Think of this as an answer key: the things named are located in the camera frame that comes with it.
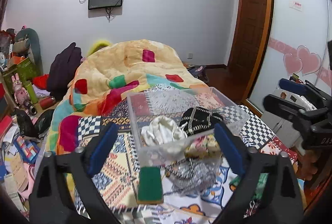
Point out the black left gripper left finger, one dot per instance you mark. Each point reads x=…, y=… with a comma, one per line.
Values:
x=50, y=200

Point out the green cardboard box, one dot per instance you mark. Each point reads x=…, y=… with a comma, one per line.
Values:
x=26, y=71

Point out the white cloth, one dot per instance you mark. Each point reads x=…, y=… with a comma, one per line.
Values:
x=162, y=130

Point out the black pouch with chain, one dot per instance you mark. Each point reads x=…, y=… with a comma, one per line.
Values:
x=197, y=119

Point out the floral yellow scrunchie cloth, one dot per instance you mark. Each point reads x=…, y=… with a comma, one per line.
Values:
x=203, y=147

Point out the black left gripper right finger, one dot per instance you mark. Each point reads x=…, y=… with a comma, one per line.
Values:
x=281, y=201

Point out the clear plastic storage box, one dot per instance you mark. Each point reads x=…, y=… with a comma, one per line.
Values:
x=143, y=107

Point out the green yellow scrub sponge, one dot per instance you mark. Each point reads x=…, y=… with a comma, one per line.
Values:
x=150, y=189

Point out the green cylinder bottle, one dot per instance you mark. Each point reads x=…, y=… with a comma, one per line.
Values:
x=31, y=92

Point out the dark purple jacket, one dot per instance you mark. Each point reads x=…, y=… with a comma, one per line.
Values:
x=62, y=71

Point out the red thermos bottle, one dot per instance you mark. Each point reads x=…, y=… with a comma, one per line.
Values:
x=47, y=102

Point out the colourful plush blanket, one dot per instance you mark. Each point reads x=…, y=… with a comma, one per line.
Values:
x=107, y=76

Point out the patchwork patterned tablecloth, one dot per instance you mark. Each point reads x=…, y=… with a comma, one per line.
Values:
x=117, y=182

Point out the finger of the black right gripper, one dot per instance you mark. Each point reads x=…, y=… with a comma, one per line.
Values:
x=285, y=109
x=293, y=86

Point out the pink bunny plush toy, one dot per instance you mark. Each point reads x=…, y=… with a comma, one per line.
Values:
x=20, y=93

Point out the brown wooden door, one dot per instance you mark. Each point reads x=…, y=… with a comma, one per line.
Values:
x=251, y=22

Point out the grey green plush toy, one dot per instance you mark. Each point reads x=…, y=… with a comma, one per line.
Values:
x=27, y=44

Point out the green knitted cloth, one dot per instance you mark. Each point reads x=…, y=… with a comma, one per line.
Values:
x=254, y=187

